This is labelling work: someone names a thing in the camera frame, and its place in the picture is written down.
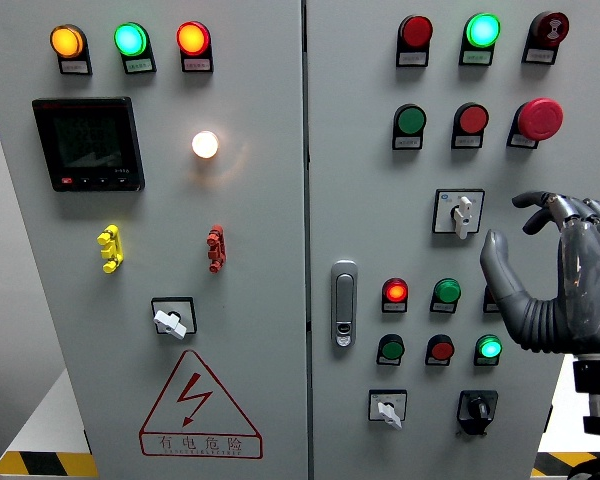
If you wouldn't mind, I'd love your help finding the large white-handle turn switch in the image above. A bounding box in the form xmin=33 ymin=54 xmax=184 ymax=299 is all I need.
xmin=431 ymin=188 xmax=486 ymax=240

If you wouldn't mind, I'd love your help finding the dark red round lamp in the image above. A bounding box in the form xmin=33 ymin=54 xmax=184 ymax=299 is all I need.
xmin=482 ymin=284 xmax=501 ymax=315

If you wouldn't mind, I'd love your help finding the small lit green button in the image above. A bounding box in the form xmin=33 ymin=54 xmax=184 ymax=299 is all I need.
xmin=472 ymin=333 xmax=504 ymax=367

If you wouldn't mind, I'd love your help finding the unlit green round lamp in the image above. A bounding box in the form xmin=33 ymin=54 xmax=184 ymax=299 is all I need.
xmin=428 ymin=277 xmax=463 ymax=315

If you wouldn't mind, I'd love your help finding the small red push button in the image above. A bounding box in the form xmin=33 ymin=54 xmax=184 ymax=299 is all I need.
xmin=424 ymin=333 xmax=456 ymax=367

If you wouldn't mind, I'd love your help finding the large red stop button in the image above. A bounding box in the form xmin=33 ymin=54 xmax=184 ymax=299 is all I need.
xmin=505 ymin=97 xmax=565 ymax=150

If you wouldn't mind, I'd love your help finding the black yellow striped tape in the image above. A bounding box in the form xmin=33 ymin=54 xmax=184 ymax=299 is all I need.
xmin=0 ymin=450 xmax=100 ymax=479
xmin=531 ymin=451 xmax=599 ymax=479

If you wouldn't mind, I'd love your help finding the lit red round lamp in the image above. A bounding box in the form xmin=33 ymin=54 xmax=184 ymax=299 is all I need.
xmin=380 ymin=277 xmax=410 ymax=315
xmin=175 ymin=20 xmax=214 ymax=74

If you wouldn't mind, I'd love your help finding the small green push button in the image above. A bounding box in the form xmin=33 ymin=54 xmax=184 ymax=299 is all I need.
xmin=375 ymin=333 xmax=406 ymax=367

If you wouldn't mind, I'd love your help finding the pale grey door with lock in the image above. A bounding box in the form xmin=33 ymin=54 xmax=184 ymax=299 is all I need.
xmin=303 ymin=0 xmax=600 ymax=480

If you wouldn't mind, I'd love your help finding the silver door lock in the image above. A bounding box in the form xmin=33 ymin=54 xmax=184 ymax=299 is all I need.
xmin=330 ymin=259 xmax=359 ymax=349

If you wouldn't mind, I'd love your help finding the dark red buzzer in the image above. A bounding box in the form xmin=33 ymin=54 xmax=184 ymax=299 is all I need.
xmin=521 ymin=10 xmax=571 ymax=66

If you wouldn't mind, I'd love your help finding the lit green round lamp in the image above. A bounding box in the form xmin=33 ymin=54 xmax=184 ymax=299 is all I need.
xmin=458 ymin=12 xmax=502 ymax=67
xmin=112 ymin=21 xmax=157 ymax=76

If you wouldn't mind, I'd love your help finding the unlit red round lamp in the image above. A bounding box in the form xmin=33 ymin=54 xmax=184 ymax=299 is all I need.
xmin=395 ymin=14 xmax=435 ymax=69

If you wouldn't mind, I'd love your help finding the pale grey door with display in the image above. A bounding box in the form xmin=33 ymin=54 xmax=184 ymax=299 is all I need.
xmin=0 ymin=0 xmax=310 ymax=480

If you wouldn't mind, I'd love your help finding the white lamp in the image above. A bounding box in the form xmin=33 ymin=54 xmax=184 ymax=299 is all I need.
xmin=190 ymin=130 xmax=220 ymax=160

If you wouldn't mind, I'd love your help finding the red warning triangle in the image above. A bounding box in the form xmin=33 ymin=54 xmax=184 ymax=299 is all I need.
xmin=138 ymin=348 xmax=265 ymax=460

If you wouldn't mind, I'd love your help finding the black display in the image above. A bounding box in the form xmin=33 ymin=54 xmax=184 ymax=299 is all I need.
xmin=31 ymin=96 xmax=146 ymax=193

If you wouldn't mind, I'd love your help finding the yellow round lamp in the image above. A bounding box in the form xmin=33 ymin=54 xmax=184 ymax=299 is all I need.
xmin=48 ymin=23 xmax=93 ymax=77

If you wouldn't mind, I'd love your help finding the black-handle turn switch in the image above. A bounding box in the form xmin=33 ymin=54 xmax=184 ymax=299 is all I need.
xmin=455 ymin=389 xmax=500 ymax=438

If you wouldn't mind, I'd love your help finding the small white-handle turn switch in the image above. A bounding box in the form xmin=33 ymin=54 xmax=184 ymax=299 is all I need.
xmin=367 ymin=389 xmax=409 ymax=431

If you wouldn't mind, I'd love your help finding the small red handle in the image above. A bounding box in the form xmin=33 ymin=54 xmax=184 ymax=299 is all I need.
xmin=205 ymin=224 xmax=227 ymax=274

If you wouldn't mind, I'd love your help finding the white-handle turn switch plain plate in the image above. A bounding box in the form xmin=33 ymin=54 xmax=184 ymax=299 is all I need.
xmin=150 ymin=296 xmax=199 ymax=341

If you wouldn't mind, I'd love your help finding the small yellow handle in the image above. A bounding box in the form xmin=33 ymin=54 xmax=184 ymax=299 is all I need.
xmin=96 ymin=223 xmax=125 ymax=275

